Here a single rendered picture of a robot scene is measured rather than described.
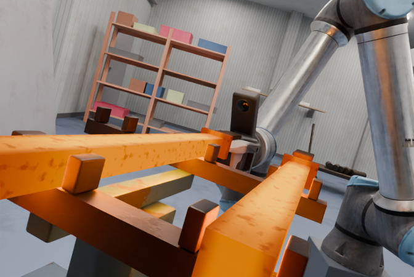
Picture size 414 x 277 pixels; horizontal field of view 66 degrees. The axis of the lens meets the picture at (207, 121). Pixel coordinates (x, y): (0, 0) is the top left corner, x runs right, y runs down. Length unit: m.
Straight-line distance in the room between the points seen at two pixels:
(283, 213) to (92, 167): 0.11
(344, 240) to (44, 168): 1.04
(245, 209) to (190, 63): 8.62
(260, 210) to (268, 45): 8.73
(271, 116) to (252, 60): 7.90
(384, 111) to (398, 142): 0.08
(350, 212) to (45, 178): 1.02
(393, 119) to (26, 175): 0.82
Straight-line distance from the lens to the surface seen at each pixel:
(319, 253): 1.17
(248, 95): 0.58
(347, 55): 9.35
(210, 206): 0.16
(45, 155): 0.18
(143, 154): 0.26
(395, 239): 0.99
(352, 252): 1.14
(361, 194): 1.11
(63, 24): 4.97
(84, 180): 0.19
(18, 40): 3.64
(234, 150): 0.48
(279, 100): 0.90
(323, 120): 9.09
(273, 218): 0.17
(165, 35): 5.80
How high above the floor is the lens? 0.97
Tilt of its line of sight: 4 degrees down
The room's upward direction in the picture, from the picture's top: 16 degrees clockwise
